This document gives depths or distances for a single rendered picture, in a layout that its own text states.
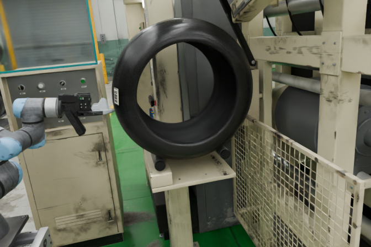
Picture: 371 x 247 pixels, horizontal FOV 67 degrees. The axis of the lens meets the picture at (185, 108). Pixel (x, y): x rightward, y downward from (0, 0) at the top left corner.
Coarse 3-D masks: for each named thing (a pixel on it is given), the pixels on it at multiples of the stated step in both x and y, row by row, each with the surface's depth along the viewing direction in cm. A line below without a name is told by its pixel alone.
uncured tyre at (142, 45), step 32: (160, 32) 101; (192, 32) 102; (224, 32) 108; (128, 64) 100; (224, 64) 135; (128, 96) 102; (224, 96) 139; (128, 128) 107; (160, 128) 136; (192, 128) 140; (224, 128) 114
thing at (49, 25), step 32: (0, 0) 152; (32, 0) 155; (64, 0) 159; (0, 32) 155; (32, 32) 159; (64, 32) 163; (0, 64) 159; (32, 64) 163; (64, 64) 167; (96, 64) 170
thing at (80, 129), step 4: (64, 112) 108; (68, 112) 108; (72, 112) 109; (68, 116) 108; (72, 116) 109; (76, 116) 112; (72, 120) 109; (76, 120) 109; (72, 124) 109; (76, 124) 110; (80, 124) 112; (76, 128) 110; (80, 128) 110; (84, 128) 113; (76, 132) 111; (80, 132) 111; (84, 132) 112
